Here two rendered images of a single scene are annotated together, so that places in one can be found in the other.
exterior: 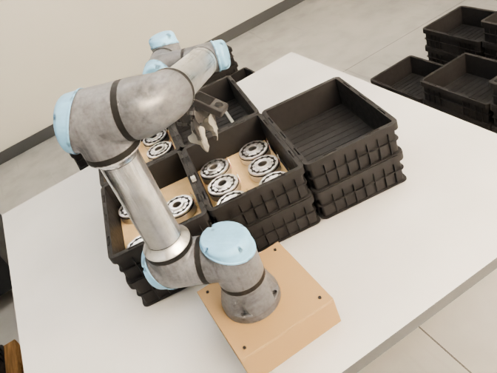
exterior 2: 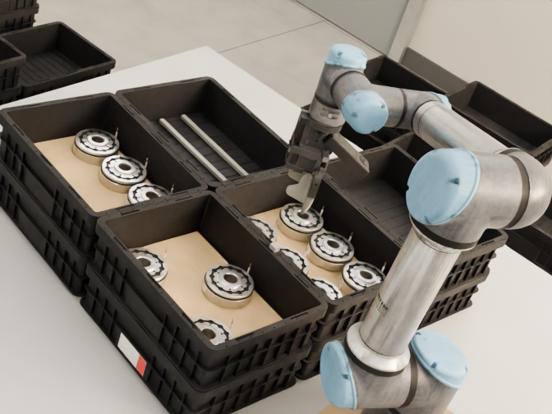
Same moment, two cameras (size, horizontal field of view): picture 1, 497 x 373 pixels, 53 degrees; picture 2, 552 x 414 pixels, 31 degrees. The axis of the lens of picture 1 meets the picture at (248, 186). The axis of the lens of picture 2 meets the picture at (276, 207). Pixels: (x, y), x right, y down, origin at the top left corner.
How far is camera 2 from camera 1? 1.44 m
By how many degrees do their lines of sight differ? 38
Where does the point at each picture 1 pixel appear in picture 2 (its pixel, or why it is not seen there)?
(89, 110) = (499, 187)
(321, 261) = not seen: hidden behind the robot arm
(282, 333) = not seen: outside the picture
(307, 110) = (351, 177)
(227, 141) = (264, 194)
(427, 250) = (527, 397)
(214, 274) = (425, 397)
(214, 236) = (432, 348)
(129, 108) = (539, 199)
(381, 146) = (482, 261)
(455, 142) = (502, 268)
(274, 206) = not seen: hidden behind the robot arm
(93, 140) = (480, 220)
